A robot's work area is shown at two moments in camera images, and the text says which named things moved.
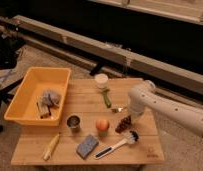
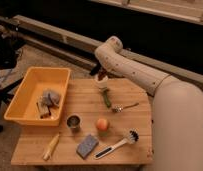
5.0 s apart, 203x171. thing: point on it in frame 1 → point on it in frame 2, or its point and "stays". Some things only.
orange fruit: [102, 124] stays
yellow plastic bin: [39, 97] stays
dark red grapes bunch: [125, 123] → [101, 75]
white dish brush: [131, 136] stays
